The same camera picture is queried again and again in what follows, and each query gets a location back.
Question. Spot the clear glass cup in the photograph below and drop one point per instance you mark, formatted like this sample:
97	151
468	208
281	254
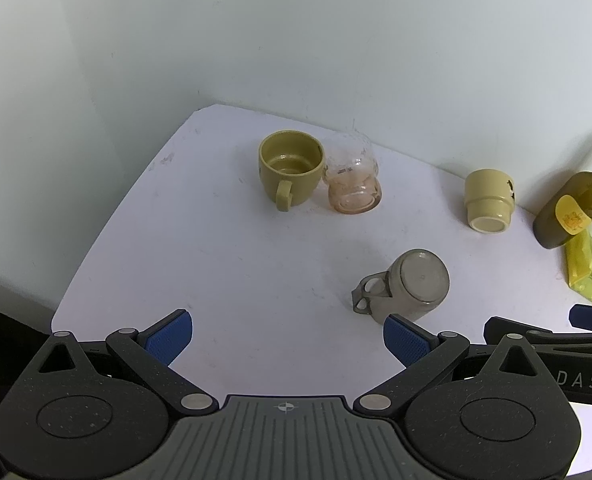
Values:
351	180

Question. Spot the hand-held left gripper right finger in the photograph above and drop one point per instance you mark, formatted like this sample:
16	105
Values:
405	340

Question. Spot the olive oil bottle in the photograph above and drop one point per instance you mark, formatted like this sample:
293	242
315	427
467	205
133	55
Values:
573	210

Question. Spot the beige cup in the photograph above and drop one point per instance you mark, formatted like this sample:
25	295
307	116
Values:
490	200

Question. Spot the grey mug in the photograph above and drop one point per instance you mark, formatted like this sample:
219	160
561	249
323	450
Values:
416	282

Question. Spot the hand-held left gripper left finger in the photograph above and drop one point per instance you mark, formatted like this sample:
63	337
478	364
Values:
168	336

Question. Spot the olive green cup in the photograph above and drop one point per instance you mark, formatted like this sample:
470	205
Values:
291	170

